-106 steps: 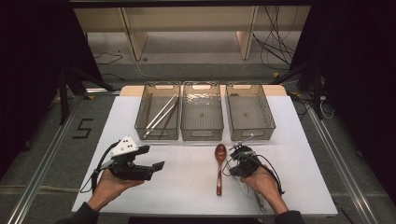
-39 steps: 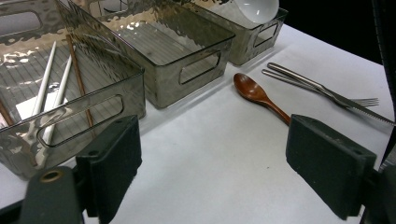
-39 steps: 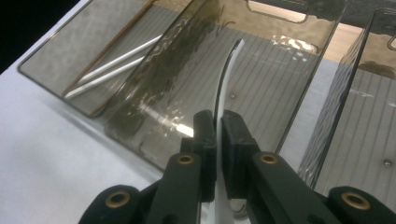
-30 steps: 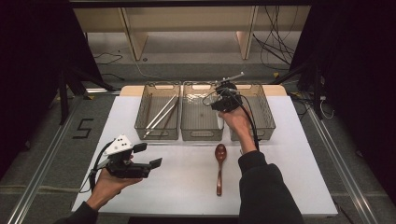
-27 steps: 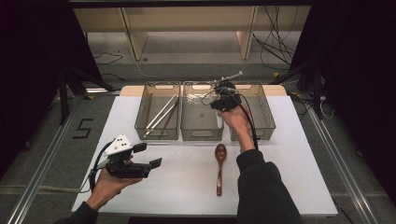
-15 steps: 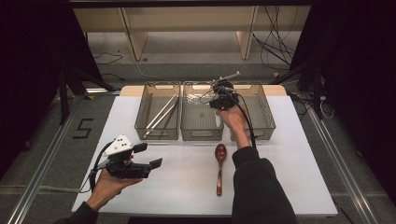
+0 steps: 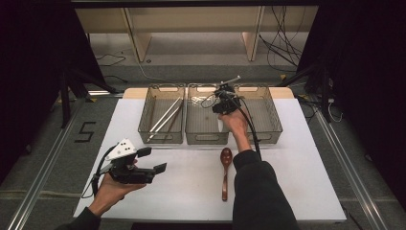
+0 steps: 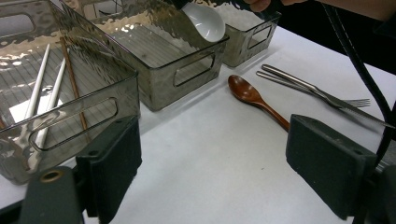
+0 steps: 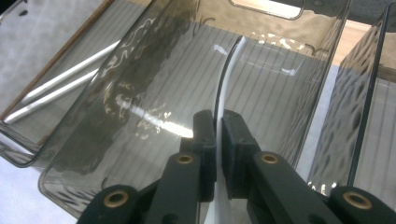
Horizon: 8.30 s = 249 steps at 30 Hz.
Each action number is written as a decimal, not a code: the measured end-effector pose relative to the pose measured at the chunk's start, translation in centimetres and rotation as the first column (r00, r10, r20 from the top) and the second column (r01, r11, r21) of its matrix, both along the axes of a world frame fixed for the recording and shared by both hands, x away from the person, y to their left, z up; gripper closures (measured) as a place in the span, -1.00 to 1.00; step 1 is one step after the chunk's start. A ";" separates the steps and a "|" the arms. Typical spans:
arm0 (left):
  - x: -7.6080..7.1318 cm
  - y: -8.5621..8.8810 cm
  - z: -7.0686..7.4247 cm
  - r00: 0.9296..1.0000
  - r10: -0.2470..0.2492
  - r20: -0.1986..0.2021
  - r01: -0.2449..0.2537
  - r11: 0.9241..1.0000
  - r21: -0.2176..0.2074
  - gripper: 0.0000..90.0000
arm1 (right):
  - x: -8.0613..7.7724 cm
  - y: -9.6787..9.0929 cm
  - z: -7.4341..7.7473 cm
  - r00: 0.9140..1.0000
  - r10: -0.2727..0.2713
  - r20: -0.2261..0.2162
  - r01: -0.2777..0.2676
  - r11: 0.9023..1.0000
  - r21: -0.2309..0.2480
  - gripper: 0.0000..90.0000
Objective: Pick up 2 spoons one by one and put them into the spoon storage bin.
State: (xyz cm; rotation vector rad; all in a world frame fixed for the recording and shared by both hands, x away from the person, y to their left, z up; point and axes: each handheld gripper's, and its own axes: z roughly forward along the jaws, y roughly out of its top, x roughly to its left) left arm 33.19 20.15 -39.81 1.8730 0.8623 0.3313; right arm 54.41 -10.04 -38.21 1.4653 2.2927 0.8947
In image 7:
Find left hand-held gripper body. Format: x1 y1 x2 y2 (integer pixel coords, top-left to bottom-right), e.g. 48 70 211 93
103 138 158 186

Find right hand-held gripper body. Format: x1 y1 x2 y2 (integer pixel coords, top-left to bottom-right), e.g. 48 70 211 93
211 75 242 115

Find smoky clear plastic bin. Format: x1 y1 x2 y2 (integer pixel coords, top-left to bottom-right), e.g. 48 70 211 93
137 83 187 145
231 83 283 146
185 82 231 146

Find brown wooden spoon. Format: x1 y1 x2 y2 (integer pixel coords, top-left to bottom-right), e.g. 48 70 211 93
219 147 234 202

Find person's right hand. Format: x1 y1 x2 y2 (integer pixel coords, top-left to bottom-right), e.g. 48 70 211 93
217 109 253 152

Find person's left hand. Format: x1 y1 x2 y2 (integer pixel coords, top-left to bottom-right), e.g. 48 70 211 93
88 159 147 219

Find beige wooden desk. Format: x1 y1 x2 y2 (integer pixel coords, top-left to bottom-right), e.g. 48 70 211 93
76 6 320 63

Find white table sheet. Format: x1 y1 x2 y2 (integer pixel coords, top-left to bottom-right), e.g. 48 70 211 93
73 97 348 223

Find black tripod stand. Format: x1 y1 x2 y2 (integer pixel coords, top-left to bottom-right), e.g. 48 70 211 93
277 60 333 124
58 66 121 128

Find black curtain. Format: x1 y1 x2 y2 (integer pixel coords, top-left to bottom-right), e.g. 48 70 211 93
0 0 107 181
296 0 406 209

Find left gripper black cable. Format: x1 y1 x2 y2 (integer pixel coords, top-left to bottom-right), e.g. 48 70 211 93
80 145 118 199

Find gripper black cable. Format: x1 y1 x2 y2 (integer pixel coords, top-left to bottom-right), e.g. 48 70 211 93
200 90 263 161
80 145 118 199

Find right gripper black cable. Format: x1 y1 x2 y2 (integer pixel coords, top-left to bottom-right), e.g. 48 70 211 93
200 90 263 161

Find black floor cable bundle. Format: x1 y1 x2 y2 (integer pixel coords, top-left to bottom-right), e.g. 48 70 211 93
258 6 308 74

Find white floor cable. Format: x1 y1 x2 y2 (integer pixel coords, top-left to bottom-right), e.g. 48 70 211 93
121 47 169 83

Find aluminium floor rail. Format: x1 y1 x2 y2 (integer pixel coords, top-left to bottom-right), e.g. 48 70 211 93
314 106 389 230
8 90 125 230

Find thin black floor cable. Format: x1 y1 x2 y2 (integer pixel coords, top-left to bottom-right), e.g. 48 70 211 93
96 52 127 84

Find short white cable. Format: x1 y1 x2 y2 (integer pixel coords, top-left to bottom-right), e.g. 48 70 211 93
327 98 345 124

